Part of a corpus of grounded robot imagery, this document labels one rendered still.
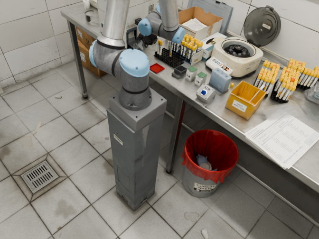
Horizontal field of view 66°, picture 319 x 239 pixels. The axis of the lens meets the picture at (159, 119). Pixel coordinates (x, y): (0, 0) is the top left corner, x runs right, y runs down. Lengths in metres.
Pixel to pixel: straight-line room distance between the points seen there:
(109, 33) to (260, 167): 1.37
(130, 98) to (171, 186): 1.05
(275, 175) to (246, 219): 0.37
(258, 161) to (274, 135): 0.72
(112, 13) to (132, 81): 0.26
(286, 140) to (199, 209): 0.92
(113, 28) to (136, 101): 0.30
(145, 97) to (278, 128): 0.64
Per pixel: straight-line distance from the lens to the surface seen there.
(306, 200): 1.93
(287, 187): 1.92
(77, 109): 2.50
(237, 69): 1.46
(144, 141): 1.23
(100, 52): 1.06
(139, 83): 1.01
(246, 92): 1.35
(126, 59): 0.99
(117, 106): 1.13
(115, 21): 1.03
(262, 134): 1.22
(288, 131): 1.30
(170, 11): 1.09
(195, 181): 1.74
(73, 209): 1.93
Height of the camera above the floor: 1.73
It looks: 47 degrees down
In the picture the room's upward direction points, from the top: 6 degrees clockwise
